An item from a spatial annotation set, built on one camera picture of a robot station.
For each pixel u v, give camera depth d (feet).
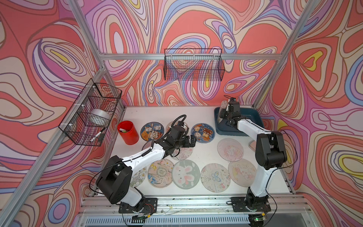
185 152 3.05
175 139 2.11
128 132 2.88
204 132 3.39
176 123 2.49
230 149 3.07
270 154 1.69
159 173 2.77
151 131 3.43
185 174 2.76
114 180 1.38
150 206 2.37
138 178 2.71
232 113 2.47
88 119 2.26
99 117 2.26
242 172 2.77
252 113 3.51
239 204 2.41
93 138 2.31
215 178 2.70
